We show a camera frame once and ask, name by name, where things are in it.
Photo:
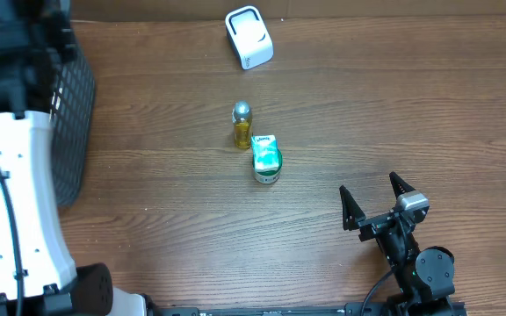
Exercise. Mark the white barcode scanner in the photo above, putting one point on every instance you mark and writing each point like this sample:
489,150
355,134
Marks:
249,37

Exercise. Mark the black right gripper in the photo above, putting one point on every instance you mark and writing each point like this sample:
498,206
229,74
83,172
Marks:
355,215

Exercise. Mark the teal tissue pack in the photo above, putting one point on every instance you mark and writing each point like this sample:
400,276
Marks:
265,153

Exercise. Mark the yellow liquid bottle grey cap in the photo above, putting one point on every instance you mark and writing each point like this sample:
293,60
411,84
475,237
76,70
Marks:
242,121

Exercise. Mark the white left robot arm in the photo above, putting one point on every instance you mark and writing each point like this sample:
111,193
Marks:
38,275

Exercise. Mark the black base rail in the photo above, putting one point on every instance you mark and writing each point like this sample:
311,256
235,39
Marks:
262,311

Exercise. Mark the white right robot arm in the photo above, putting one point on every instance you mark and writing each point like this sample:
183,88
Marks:
419,282

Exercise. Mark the dark grey plastic basket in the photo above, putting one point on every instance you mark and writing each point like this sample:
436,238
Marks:
73,123

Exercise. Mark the green lid Knorr jar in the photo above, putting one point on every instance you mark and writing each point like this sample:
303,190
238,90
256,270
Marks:
271,176

